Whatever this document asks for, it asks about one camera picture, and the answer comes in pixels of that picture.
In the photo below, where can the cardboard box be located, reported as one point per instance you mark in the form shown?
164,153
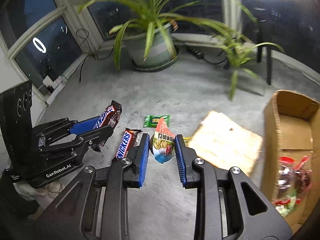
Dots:
287,135

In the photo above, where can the black power strip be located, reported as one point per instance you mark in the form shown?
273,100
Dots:
196,52

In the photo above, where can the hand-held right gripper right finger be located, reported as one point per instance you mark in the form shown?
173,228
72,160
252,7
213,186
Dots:
180,160

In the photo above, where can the white power strip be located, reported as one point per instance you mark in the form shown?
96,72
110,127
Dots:
56,90

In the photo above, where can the green plant pot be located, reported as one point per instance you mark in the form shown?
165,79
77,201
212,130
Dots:
160,50

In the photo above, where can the white fuzzy cloth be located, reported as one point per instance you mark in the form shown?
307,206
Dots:
50,187

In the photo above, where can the large spider plant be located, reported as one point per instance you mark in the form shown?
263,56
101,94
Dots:
150,17

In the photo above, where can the green snack packet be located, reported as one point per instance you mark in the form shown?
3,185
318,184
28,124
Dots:
150,121

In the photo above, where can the blue red peanut packet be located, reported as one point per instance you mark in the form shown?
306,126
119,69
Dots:
161,140

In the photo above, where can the bread loaf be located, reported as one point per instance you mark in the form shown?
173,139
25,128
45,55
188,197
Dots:
225,142

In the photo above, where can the brown chocolate bar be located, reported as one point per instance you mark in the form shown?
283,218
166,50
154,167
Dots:
111,115
123,145

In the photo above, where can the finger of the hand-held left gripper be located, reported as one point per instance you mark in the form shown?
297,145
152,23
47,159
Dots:
97,135
82,126

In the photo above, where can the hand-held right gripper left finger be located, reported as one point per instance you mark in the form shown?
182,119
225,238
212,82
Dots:
143,160

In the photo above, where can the small spider plant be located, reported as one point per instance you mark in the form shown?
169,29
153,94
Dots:
235,57

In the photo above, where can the dark plant pot saucer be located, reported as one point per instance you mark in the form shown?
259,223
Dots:
155,68

